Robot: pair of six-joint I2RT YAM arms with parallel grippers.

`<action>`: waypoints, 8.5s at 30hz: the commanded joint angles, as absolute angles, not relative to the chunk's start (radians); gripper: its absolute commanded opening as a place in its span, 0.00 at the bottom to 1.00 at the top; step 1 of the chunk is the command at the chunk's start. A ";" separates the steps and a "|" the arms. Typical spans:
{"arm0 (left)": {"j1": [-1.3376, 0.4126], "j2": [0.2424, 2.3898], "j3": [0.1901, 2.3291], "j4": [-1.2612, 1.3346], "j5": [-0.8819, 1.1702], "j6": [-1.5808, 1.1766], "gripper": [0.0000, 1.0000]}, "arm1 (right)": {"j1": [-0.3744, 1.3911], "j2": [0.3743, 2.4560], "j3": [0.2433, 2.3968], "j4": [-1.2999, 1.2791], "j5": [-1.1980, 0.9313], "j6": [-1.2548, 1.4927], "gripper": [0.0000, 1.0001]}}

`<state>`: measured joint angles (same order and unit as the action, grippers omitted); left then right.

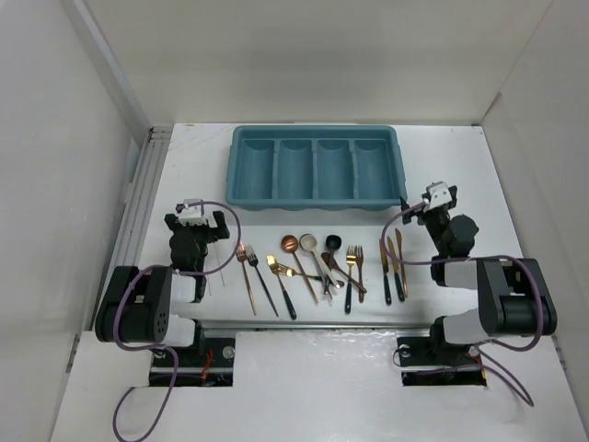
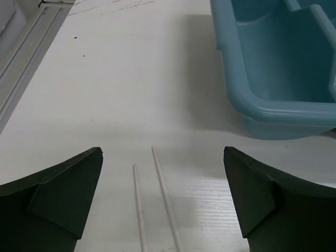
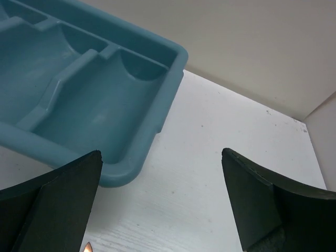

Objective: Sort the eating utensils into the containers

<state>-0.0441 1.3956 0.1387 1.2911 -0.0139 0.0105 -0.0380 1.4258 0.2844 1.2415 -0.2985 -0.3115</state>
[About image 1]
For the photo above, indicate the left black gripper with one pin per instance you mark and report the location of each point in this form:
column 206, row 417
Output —
column 213, row 233

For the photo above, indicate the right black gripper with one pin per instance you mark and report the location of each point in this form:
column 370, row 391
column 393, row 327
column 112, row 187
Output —
column 420, row 215

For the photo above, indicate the rose gold knife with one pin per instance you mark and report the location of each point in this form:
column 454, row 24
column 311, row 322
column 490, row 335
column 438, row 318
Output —
column 402, row 265

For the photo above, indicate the gold knife green handle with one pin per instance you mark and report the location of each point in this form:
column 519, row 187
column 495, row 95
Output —
column 398, row 283
column 384, row 263

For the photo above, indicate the gold fork dark handle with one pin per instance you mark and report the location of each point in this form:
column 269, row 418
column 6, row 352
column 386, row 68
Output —
column 351, row 259

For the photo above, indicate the copper round spoon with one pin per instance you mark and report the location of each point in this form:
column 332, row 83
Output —
column 290, row 244

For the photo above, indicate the white silver round spoon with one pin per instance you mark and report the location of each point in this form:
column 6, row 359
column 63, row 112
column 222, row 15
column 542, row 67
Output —
column 309, row 243

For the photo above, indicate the blue plastic cutlery tray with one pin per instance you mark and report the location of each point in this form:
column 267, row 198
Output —
column 328, row 167

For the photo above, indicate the black round spoon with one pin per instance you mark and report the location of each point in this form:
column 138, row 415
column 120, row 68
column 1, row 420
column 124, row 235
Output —
column 332, row 243

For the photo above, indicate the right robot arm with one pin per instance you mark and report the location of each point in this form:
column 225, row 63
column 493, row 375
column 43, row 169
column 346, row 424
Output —
column 513, row 298

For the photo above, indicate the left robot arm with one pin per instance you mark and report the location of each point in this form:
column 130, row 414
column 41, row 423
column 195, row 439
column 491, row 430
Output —
column 136, row 306

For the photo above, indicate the rose gold fork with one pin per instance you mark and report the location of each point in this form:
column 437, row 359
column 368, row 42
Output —
column 242, row 257

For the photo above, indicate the dark grey fork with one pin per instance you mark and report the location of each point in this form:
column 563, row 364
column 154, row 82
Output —
column 254, row 262

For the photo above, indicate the copper fork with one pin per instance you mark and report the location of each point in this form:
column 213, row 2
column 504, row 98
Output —
column 359, row 254

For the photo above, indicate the gold fork lying sideways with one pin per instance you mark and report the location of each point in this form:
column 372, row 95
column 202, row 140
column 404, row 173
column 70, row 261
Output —
column 291, row 272

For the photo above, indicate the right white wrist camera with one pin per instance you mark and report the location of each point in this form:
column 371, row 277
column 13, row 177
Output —
column 436, row 195

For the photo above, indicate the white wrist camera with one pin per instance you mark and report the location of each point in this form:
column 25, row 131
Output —
column 436, row 195
column 191, row 213

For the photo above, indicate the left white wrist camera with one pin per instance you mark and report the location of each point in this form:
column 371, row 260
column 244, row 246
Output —
column 191, row 213

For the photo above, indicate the gold fork green handle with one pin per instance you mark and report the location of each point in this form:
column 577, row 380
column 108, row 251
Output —
column 275, row 269

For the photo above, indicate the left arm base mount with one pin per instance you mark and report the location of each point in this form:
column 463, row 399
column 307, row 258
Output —
column 209, row 361

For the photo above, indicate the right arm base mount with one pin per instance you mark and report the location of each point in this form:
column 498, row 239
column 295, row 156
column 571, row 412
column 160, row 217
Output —
column 427, row 363

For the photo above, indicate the aluminium rail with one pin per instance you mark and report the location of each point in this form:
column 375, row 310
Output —
column 255, row 325

